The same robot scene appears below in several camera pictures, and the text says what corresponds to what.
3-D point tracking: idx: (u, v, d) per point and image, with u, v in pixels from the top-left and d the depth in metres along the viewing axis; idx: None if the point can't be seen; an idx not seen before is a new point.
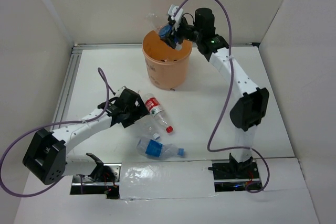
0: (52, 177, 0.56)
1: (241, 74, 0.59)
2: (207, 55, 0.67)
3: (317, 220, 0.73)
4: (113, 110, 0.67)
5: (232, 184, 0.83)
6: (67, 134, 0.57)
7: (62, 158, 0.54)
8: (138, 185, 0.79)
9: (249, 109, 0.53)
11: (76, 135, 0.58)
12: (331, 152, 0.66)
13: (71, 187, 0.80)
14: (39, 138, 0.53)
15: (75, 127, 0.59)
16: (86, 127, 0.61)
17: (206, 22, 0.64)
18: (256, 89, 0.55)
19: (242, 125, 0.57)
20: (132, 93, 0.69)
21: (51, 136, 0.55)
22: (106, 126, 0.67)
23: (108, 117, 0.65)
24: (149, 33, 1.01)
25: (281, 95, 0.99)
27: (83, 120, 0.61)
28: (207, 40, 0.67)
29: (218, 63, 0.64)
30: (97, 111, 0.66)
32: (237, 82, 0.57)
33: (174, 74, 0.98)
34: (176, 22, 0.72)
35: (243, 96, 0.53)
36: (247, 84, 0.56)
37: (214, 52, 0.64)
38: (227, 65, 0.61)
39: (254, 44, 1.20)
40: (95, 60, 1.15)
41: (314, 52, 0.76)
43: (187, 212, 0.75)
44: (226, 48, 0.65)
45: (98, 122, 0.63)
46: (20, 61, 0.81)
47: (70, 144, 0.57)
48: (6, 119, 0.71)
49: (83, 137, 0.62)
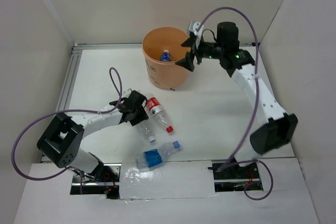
0: (65, 161, 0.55)
1: (267, 96, 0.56)
2: (230, 71, 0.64)
3: (317, 220, 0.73)
4: (122, 108, 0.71)
5: (233, 184, 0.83)
6: (84, 120, 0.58)
7: (77, 141, 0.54)
8: (138, 185, 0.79)
9: (273, 135, 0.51)
11: (92, 122, 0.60)
12: (332, 151, 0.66)
13: (70, 187, 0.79)
14: (58, 120, 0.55)
15: (92, 115, 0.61)
16: (100, 117, 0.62)
17: (230, 36, 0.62)
18: (284, 114, 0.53)
19: (263, 150, 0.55)
20: (138, 94, 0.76)
21: (70, 120, 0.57)
22: (115, 123, 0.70)
23: (119, 113, 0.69)
24: (151, 32, 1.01)
25: (281, 95, 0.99)
27: (99, 111, 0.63)
28: (231, 55, 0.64)
29: (242, 81, 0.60)
30: (108, 107, 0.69)
32: (262, 105, 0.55)
33: (175, 73, 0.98)
34: (198, 38, 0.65)
35: (270, 123, 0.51)
36: (273, 107, 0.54)
37: (238, 68, 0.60)
38: (253, 84, 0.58)
39: (254, 44, 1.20)
40: (96, 60, 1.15)
41: (314, 51, 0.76)
43: (188, 212, 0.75)
44: (251, 64, 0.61)
45: (111, 116, 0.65)
46: (20, 60, 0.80)
47: (86, 130, 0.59)
48: (6, 118, 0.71)
49: (96, 127, 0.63)
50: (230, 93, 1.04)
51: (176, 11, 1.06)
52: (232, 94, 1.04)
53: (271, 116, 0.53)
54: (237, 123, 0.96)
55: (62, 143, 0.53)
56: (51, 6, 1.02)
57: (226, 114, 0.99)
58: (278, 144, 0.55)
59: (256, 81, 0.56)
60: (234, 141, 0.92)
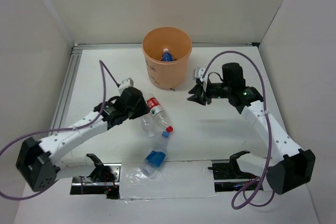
0: (42, 184, 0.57)
1: (279, 133, 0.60)
2: (239, 106, 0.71)
3: (317, 220, 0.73)
4: (110, 113, 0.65)
5: (232, 184, 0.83)
6: (54, 144, 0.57)
7: (49, 168, 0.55)
8: (138, 185, 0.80)
9: (292, 174, 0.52)
11: (65, 144, 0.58)
12: (331, 151, 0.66)
13: (71, 187, 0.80)
14: (26, 148, 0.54)
15: (65, 135, 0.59)
16: (76, 134, 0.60)
17: (234, 78, 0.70)
18: (299, 151, 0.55)
19: (278, 187, 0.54)
20: (130, 94, 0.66)
21: (38, 146, 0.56)
22: (104, 130, 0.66)
23: (104, 123, 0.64)
24: (151, 31, 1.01)
25: (281, 95, 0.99)
27: (74, 127, 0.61)
28: (239, 92, 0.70)
29: (252, 116, 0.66)
30: (92, 115, 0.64)
32: (275, 141, 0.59)
33: (176, 74, 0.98)
34: (205, 83, 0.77)
35: (285, 158, 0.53)
36: (287, 144, 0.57)
37: (248, 105, 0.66)
38: (263, 121, 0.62)
39: (254, 44, 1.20)
40: (96, 60, 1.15)
41: (313, 52, 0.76)
43: (187, 212, 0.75)
44: (259, 101, 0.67)
45: (90, 128, 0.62)
46: (20, 60, 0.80)
47: (60, 152, 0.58)
48: (6, 119, 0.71)
49: (75, 144, 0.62)
50: None
51: (176, 11, 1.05)
52: None
53: (286, 152, 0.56)
54: (237, 123, 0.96)
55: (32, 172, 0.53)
56: (51, 6, 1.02)
57: (226, 114, 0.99)
58: (298, 183, 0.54)
59: (266, 117, 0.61)
60: (234, 141, 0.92)
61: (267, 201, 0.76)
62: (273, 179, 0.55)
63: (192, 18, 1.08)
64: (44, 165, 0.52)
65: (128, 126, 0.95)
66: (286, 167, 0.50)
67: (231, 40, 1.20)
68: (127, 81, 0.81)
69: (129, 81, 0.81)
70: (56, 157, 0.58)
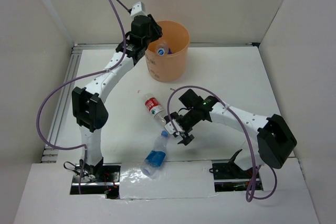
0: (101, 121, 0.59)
1: (245, 115, 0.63)
2: (208, 117, 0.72)
3: (317, 220, 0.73)
4: (132, 49, 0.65)
5: (233, 184, 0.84)
6: (97, 86, 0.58)
7: (102, 106, 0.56)
8: (138, 184, 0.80)
9: (275, 142, 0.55)
11: (106, 84, 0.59)
12: (331, 151, 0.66)
13: (70, 187, 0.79)
14: (76, 95, 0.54)
15: (103, 77, 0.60)
16: (112, 75, 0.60)
17: (191, 98, 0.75)
18: (268, 119, 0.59)
19: (276, 162, 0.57)
20: (139, 23, 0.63)
21: (85, 91, 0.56)
22: (132, 66, 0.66)
23: (130, 59, 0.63)
24: (167, 23, 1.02)
25: (281, 95, 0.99)
27: (107, 69, 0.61)
28: (200, 105, 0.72)
29: (219, 117, 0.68)
30: (117, 55, 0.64)
32: (245, 123, 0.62)
33: (176, 65, 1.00)
34: (181, 131, 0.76)
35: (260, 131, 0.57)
36: (255, 119, 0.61)
37: (210, 110, 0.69)
38: (228, 114, 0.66)
39: (254, 44, 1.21)
40: (96, 59, 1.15)
41: (314, 51, 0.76)
43: (187, 212, 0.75)
44: (218, 102, 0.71)
45: (121, 67, 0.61)
46: (20, 60, 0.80)
47: (105, 93, 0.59)
48: (6, 119, 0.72)
49: (113, 84, 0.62)
50: (230, 93, 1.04)
51: (176, 11, 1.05)
52: (232, 94, 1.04)
53: (259, 126, 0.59)
54: None
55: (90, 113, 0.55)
56: (51, 6, 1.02)
57: None
58: (290, 150, 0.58)
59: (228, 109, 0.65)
60: (234, 140, 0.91)
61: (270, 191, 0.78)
62: (269, 157, 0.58)
63: (192, 17, 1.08)
64: (97, 104, 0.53)
65: (128, 126, 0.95)
66: (265, 138, 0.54)
67: (231, 40, 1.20)
68: (138, 6, 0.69)
69: (140, 5, 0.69)
70: (103, 98, 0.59)
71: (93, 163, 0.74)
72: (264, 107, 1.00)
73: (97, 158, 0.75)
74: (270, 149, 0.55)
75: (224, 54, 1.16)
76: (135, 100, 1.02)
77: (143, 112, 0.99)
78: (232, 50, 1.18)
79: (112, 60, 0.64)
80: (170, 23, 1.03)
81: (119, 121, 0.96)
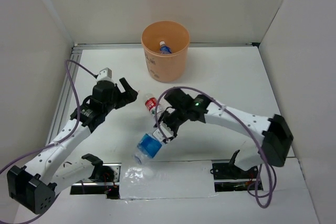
0: (44, 205, 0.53)
1: (246, 118, 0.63)
2: (200, 119, 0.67)
3: (317, 220, 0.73)
4: (89, 115, 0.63)
5: (233, 184, 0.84)
6: (41, 164, 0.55)
7: (44, 189, 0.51)
8: (137, 184, 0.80)
9: (279, 145, 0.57)
11: (52, 161, 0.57)
12: (331, 151, 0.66)
13: (71, 187, 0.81)
14: (12, 176, 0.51)
15: (50, 152, 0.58)
16: (60, 149, 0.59)
17: (180, 99, 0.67)
18: (269, 120, 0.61)
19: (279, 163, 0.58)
20: (102, 89, 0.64)
21: (25, 171, 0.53)
22: (88, 133, 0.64)
23: (85, 127, 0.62)
24: (167, 22, 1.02)
25: (281, 95, 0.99)
27: (56, 142, 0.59)
28: (191, 106, 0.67)
29: (214, 119, 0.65)
30: (71, 124, 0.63)
32: (248, 126, 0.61)
33: (176, 65, 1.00)
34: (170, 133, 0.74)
35: (265, 136, 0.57)
36: (257, 121, 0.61)
37: (206, 113, 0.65)
38: (227, 116, 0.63)
39: (254, 44, 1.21)
40: (96, 60, 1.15)
41: (313, 51, 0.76)
43: (187, 212, 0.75)
44: (211, 102, 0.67)
45: (73, 138, 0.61)
46: (20, 60, 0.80)
47: (49, 171, 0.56)
48: (6, 119, 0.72)
49: (62, 158, 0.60)
50: (230, 93, 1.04)
51: (176, 11, 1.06)
52: (232, 94, 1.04)
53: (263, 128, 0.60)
54: None
55: (28, 200, 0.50)
56: (51, 6, 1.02)
57: None
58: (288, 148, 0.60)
59: (227, 110, 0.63)
60: (234, 141, 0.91)
61: (264, 189, 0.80)
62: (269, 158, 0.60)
63: (192, 17, 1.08)
64: (36, 189, 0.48)
65: (128, 125, 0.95)
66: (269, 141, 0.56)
67: (231, 40, 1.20)
68: (105, 71, 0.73)
69: (106, 71, 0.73)
70: (47, 177, 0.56)
71: (87, 172, 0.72)
72: (264, 107, 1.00)
73: (89, 167, 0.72)
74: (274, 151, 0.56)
75: (223, 54, 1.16)
76: (134, 100, 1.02)
77: (143, 112, 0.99)
78: (232, 50, 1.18)
79: (64, 128, 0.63)
80: (171, 23, 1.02)
81: (119, 122, 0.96)
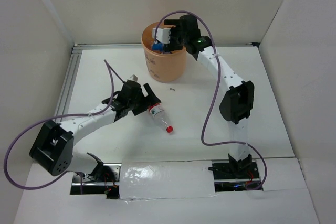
0: (59, 169, 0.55)
1: (226, 70, 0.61)
2: (195, 55, 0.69)
3: (317, 220, 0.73)
4: (116, 106, 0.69)
5: (232, 184, 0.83)
6: (75, 125, 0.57)
7: (70, 148, 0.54)
8: (137, 184, 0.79)
9: (237, 102, 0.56)
11: (83, 126, 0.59)
12: (331, 150, 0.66)
13: (71, 187, 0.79)
14: (47, 128, 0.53)
15: (82, 119, 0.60)
16: (92, 119, 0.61)
17: (190, 29, 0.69)
18: (242, 82, 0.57)
19: (231, 117, 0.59)
20: (132, 86, 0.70)
21: (60, 127, 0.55)
22: (112, 120, 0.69)
23: (114, 112, 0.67)
24: None
25: (281, 95, 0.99)
27: (89, 113, 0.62)
28: (194, 40, 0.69)
29: (205, 61, 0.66)
30: (102, 106, 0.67)
32: (223, 77, 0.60)
33: (176, 65, 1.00)
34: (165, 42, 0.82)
35: (230, 90, 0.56)
36: (233, 78, 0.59)
37: (201, 51, 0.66)
38: (214, 62, 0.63)
39: (254, 44, 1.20)
40: (96, 59, 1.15)
41: (314, 51, 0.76)
43: (187, 212, 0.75)
44: (211, 46, 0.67)
45: (103, 116, 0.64)
46: (20, 60, 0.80)
47: (77, 136, 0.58)
48: (6, 119, 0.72)
49: (88, 129, 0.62)
50: None
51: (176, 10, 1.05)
52: None
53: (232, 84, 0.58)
54: None
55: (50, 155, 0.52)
56: (51, 6, 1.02)
57: None
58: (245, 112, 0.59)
59: (217, 58, 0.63)
60: None
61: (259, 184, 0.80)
62: (224, 109, 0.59)
63: None
64: (66, 144, 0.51)
65: (128, 125, 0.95)
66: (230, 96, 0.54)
67: (231, 40, 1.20)
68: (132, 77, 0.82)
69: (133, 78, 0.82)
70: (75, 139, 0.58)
71: (90, 168, 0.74)
72: (264, 107, 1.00)
73: (93, 162, 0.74)
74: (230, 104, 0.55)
75: (224, 54, 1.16)
76: None
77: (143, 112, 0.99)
78: (232, 50, 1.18)
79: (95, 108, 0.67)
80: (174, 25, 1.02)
81: (119, 121, 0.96)
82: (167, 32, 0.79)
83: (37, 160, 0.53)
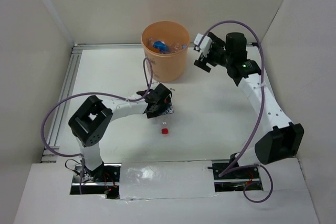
0: (91, 140, 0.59)
1: (271, 107, 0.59)
2: (236, 80, 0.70)
3: (317, 220, 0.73)
4: (149, 98, 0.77)
5: (233, 184, 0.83)
6: (114, 105, 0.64)
7: (105, 123, 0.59)
8: (138, 184, 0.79)
9: (279, 145, 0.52)
11: (120, 108, 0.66)
12: (331, 150, 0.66)
13: (71, 187, 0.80)
14: (90, 102, 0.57)
15: (121, 102, 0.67)
16: (128, 104, 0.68)
17: (238, 52, 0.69)
18: (289, 124, 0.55)
19: (267, 161, 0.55)
20: (165, 88, 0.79)
21: (101, 103, 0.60)
22: (141, 110, 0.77)
23: (145, 104, 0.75)
24: (176, 23, 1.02)
25: (281, 95, 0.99)
27: (127, 99, 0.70)
28: (238, 65, 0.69)
29: (248, 89, 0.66)
30: (136, 96, 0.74)
32: (267, 114, 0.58)
33: (177, 65, 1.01)
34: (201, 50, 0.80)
35: (274, 130, 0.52)
36: (279, 116, 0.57)
37: (244, 77, 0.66)
38: (258, 93, 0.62)
39: (254, 44, 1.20)
40: (95, 59, 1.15)
41: (314, 51, 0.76)
43: (187, 211, 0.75)
44: (256, 74, 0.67)
45: (137, 105, 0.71)
46: (20, 59, 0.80)
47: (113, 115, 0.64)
48: (6, 118, 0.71)
49: (122, 113, 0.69)
50: (230, 94, 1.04)
51: (176, 10, 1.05)
52: (232, 94, 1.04)
53: (276, 124, 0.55)
54: (237, 123, 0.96)
55: (88, 126, 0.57)
56: (51, 6, 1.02)
57: (226, 114, 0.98)
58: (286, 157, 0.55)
59: (262, 89, 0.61)
60: (234, 141, 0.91)
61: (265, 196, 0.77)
62: (262, 151, 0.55)
63: (192, 17, 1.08)
64: (105, 118, 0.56)
65: (128, 125, 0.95)
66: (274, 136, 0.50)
67: None
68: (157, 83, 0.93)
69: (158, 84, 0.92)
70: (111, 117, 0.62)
71: (92, 166, 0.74)
72: None
73: (96, 160, 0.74)
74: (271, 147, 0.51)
75: None
76: None
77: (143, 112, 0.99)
78: None
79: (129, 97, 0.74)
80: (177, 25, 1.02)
81: (119, 122, 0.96)
82: (210, 44, 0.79)
83: (74, 128, 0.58)
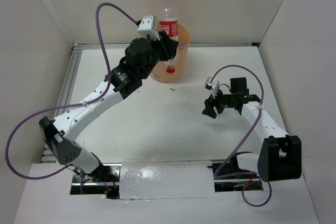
0: (70, 157, 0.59)
1: (270, 123, 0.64)
2: (239, 109, 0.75)
3: (317, 220, 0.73)
4: (123, 81, 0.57)
5: (233, 184, 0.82)
6: (67, 122, 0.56)
7: (70, 145, 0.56)
8: (138, 184, 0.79)
9: (277, 155, 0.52)
11: (78, 120, 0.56)
12: (331, 150, 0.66)
13: (71, 187, 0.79)
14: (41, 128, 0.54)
15: (77, 112, 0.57)
16: (87, 110, 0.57)
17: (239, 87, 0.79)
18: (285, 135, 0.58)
19: (267, 176, 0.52)
20: (135, 53, 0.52)
21: (53, 125, 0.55)
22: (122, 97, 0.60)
23: (117, 92, 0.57)
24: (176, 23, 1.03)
25: (281, 95, 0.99)
27: (84, 103, 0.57)
28: (241, 95, 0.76)
29: (248, 112, 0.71)
30: (103, 86, 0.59)
32: (264, 127, 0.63)
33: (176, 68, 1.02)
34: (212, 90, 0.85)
35: (270, 139, 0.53)
36: (275, 129, 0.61)
37: (245, 103, 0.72)
38: (256, 113, 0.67)
39: (254, 44, 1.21)
40: (95, 59, 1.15)
41: (314, 52, 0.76)
43: (187, 211, 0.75)
44: (256, 101, 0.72)
45: (102, 102, 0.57)
46: (20, 60, 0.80)
47: (75, 130, 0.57)
48: (6, 119, 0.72)
49: (93, 116, 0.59)
50: None
51: (176, 10, 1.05)
52: None
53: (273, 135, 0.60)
54: (237, 123, 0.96)
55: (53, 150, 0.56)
56: (51, 6, 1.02)
57: (226, 114, 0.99)
58: (287, 173, 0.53)
59: (259, 110, 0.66)
60: (234, 141, 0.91)
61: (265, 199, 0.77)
62: (261, 164, 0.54)
63: (192, 17, 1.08)
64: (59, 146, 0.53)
65: (128, 125, 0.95)
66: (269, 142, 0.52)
67: (231, 40, 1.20)
68: (149, 20, 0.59)
69: (150, 21, 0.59)
70: (75, 133, 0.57)
71: (88, 168, 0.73)
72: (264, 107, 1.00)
73: (93, 162, 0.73)
74: (269, 156, 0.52)
75: (223, 54, 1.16)
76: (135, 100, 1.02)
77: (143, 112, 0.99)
78: (232, 50, 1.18)
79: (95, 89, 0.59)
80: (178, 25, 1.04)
81: (119, 121, 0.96)
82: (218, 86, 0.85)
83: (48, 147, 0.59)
